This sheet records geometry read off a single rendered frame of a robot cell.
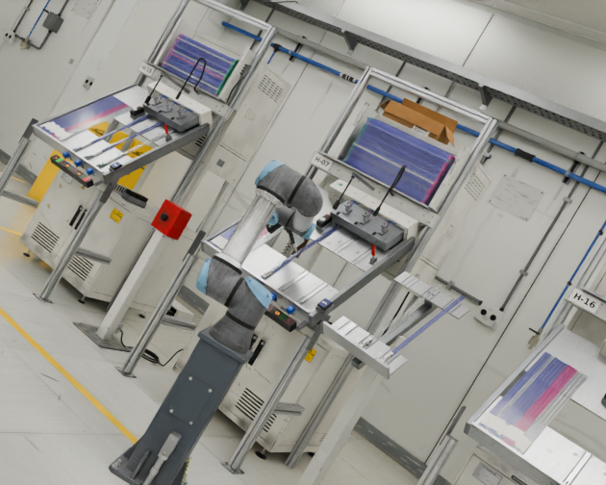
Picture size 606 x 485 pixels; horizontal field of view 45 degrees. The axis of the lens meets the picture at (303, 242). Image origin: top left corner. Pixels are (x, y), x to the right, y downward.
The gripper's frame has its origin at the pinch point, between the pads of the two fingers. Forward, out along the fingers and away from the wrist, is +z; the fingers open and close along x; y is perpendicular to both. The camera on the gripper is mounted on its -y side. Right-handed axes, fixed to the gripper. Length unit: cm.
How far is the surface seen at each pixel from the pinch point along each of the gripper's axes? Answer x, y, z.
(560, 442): -124, 59, 7
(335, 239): 4.0, 22.0, 13.3
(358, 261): -13.7, 26.5, 12.2
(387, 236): -7.4, 43.4, 9.9
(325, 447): -83, -17, 32
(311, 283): -20.8, 1.9, 6.9
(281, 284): -17.3, -10.5, 4.9
